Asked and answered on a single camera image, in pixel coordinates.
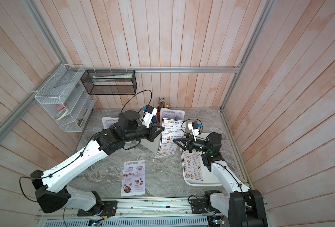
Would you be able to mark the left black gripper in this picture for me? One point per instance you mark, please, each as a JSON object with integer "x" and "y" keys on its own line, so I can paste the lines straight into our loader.
{"x": 152, "y": 132}

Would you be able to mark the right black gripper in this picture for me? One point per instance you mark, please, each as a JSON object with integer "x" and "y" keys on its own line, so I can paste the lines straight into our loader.
{"x": 187, "y": 143}

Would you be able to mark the white menu holder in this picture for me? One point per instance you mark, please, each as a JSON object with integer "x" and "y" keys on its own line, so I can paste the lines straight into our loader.
{"x": 152, "y": 146}
{"x": 166, "y": 113}
{"x": 108, "y": 121}

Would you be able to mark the dim sum menu sheet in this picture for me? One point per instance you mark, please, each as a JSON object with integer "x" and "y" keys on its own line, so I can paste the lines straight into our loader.
{"x": 173, "y": 129}
{"x": 191, "y": 166}

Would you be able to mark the pink special menu sheet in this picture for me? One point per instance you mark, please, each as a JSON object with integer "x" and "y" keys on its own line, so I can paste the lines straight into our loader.
{"x": 134, "y": 178}

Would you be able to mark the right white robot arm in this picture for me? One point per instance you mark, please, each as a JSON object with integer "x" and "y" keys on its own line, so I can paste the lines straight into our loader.
{"x": 243, "y": 207}

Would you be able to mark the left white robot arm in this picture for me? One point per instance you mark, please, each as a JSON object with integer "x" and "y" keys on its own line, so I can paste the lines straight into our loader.
{"x": 52, "y": 190}

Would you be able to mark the red pen cup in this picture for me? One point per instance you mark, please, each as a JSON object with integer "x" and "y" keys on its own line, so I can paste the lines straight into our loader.
{"x": 163, "y": 104}

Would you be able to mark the white plastic tray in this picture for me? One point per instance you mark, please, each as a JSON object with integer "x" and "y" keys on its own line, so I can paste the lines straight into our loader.
{"x": 208, "y": 178}

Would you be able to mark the white tape roll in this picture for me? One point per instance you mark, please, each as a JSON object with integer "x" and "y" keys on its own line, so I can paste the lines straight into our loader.
{"x": 61, "y": 114}

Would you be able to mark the pink eraser block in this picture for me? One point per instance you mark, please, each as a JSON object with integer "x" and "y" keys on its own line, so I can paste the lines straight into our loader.
{"x": 60, "y": 107}

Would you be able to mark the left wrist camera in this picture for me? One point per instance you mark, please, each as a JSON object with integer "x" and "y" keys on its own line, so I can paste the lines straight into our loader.
{"x": 148, "y": 113}

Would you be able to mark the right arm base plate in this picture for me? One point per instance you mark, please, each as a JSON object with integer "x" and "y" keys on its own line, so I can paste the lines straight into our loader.
{"x": 198, "y": 206}

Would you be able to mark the black mesh wall basket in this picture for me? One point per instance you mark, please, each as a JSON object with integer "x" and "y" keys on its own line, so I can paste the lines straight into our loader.
{"x": 109, "y": 82}

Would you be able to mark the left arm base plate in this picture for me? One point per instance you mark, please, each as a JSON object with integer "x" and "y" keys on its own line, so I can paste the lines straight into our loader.
{"x": 104, "y": 208}

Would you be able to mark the white wire wall shelf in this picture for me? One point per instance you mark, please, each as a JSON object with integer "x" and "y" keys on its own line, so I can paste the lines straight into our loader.
{"x": 64, "y": 87}

